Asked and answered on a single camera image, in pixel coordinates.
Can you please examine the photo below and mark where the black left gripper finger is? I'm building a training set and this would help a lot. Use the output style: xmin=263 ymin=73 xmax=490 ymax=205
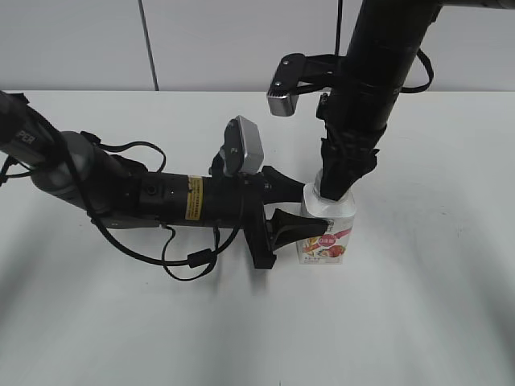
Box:
xmin=262 ymin=166 xmax=304 ymax=203
xmin=270 ymin=209 xmax=328 ymax=251

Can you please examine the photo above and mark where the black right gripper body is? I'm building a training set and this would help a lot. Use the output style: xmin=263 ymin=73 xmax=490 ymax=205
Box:
xmin=315 ymin=72 xmax=402 ymax=161

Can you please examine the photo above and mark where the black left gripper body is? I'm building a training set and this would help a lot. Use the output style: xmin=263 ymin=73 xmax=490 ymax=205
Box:
xmin=138 ymin=166 xmax=278 ymax=269

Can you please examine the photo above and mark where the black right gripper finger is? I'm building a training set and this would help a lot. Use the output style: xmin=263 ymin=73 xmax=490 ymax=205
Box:
xmin=340 ymin=147 xmax=379 ymax=199
xmin=319 ymin=138 xmax=350 ymax=200

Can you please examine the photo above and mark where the white yogurt drink bottle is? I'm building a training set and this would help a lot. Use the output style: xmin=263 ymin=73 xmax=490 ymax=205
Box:
xmin=296 ymin=170 xmax=356 ymax=265

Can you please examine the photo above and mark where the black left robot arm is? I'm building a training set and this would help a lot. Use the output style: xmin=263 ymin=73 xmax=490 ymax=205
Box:
xmin=1 ymin=92 xmax=328 ymax=269

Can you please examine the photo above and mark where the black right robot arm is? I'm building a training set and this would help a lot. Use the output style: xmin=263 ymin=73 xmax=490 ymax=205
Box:
xmin=317 ymin=1 xmax=440 ymax=201

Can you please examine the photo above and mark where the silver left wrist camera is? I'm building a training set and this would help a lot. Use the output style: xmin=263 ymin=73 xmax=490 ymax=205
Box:
xmin=220 ymin=115 xmax=264 ymax=176

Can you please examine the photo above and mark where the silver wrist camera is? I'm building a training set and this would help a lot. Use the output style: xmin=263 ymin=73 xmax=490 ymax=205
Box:
xmin=220 ymin=115 xmax=264 ymax=176
xmin=266 ymin=53 xmax=306 ymax=117

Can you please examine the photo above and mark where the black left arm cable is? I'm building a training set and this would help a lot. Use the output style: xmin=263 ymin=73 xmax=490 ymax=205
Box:
xmin=0 ymin=130 xmax=246 ymax=281

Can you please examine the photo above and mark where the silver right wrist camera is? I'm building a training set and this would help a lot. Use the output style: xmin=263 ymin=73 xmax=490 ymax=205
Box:
xmin=266 ymin=53 xmax=306 ymax=117

